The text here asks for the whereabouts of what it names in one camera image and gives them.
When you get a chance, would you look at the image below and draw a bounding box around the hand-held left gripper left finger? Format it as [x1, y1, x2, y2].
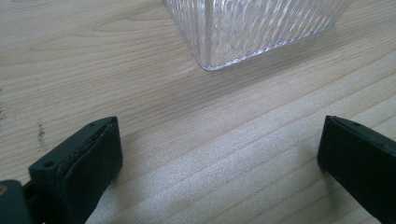
[28, 116, 124, 224]

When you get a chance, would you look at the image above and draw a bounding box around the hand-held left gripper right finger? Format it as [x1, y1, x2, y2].
[317, 115, 396, 224]

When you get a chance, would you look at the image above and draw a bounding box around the clear ribbed plastic container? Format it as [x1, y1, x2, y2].
[163, 0, 355, 73]

